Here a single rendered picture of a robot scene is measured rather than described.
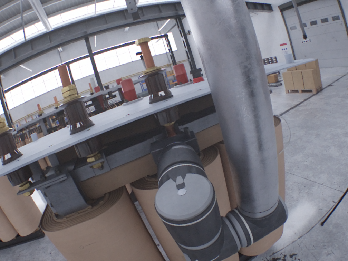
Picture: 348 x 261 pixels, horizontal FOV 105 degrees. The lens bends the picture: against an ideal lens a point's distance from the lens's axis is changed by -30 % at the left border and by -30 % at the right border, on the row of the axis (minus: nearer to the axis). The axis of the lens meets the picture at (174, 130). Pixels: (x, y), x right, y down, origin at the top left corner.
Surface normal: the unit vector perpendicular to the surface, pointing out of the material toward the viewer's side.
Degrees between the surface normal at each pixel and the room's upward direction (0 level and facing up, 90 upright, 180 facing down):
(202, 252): 102
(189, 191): 12
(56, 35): 90
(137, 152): 90
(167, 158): 23
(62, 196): 90
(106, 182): 90
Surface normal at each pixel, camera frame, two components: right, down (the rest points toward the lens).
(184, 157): 0.07, -0.90
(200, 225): 0.33, 0.36
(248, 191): -0.53, 0.46
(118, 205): 0.87, -0.14
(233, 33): -0.03, 0.37
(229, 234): -0.13, -0.57
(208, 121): 0.38, 0.13
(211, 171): 0.58, 0.04
